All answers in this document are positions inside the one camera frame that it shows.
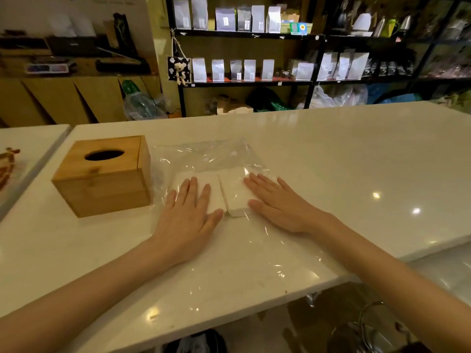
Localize chrome faucet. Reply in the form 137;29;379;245
327;301;391;353

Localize person's left hand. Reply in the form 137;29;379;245
152;177;224;267

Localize row of small dark jars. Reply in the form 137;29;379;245
362;59;416;78

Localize clear plastic bag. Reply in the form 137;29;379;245
149;138;344;328

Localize person's right forearm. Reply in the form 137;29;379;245
311;215;471;353

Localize brown and white bundle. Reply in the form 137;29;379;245
205;94;255;116

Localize black and green bag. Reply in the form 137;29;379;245
246;87;295;113

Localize blue plastic bag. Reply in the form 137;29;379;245
367;84;423;105

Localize black flat machine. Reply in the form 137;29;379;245
95;55;152;75

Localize row of pale pouches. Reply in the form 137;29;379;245
172;0;283;34
191;51;370;83

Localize person's left forearm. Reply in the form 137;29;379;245
0;235;194;353

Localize brown wooden ornament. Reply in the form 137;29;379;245
0;146;22;191

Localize white napkin stack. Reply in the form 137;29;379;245
171;171;227;215
218;166;278;218

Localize dark display shelf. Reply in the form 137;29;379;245
414;0;471;101

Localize black box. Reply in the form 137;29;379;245
47;34;112;58

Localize grey tray with dark lenses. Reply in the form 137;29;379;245
25;63;71;75

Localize teddy bear hanging charm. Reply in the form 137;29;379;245
167;56;193;87

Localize white plastic bags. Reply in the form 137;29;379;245
296;84;369;109

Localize wooden tissue box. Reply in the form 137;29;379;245
52;135;152;218

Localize person's right hand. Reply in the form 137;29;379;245
243;174;334;238

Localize clear bag with green bottle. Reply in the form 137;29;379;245
121;80;169;121

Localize wooden cabinet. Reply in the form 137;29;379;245
0;48;162;128

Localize black metal shelf rack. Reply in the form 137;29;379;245
165;0;435;118

